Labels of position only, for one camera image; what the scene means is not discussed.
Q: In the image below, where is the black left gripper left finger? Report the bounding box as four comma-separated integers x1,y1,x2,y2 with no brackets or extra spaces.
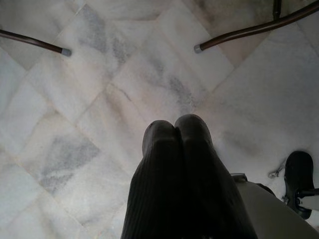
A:
121,120,200,239

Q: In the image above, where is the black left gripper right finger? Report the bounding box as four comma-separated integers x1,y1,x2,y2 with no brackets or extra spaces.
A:
175,114,253,239

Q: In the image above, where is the black robot foot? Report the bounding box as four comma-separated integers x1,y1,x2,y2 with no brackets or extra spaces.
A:
283,150,319,220

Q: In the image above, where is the dark metal leg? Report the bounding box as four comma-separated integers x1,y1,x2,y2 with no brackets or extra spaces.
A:
272,0,283,19

